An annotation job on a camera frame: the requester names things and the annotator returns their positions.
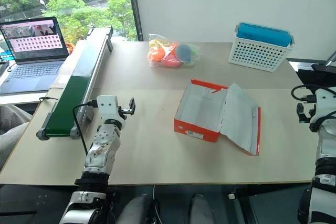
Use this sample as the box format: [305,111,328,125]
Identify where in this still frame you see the orange coiled cable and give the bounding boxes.
[65,42,77,55]

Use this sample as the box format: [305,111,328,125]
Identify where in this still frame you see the green conveyor belt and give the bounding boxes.
[36,25,114,141]

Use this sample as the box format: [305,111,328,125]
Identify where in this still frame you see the black window frame post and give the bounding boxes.
[125,0,144,42]

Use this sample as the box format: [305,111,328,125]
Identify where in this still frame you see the grey open laptop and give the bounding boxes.
[0,16,70,96]

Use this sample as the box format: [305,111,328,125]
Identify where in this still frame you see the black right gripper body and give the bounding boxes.
[304,103,318,120]

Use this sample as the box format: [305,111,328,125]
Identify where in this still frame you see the thin white cable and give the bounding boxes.
[152,185,161,220]

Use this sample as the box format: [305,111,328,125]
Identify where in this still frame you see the grey clothed person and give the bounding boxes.
[0,104,33,170]

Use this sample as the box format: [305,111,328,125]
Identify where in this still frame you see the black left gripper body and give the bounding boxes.
[118,105,132,123]

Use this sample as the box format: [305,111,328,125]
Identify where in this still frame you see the white perforated plastic basket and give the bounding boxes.
[228,23,295,73]

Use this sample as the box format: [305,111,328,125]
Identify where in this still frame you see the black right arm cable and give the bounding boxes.
[291,84,329,103]

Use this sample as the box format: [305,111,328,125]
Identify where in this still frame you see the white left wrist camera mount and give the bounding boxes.
[96,94,127,128]

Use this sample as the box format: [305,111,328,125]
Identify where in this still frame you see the clear bag of colourful toys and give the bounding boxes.
[146,33,202,69]

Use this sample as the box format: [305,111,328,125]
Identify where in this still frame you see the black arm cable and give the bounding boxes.
[72,100,99,157]
[291,84,329,103]

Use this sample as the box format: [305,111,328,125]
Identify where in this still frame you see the silver metal stand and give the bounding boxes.
[324,50,336,67]

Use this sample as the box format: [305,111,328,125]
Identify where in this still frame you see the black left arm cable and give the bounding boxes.
[72,100,99,157]

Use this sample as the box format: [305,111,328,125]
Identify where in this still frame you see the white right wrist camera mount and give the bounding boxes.
[309,87,336,132]

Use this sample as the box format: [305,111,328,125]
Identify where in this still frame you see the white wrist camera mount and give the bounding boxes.
[96,94,127,128]
[309,87,336,132]

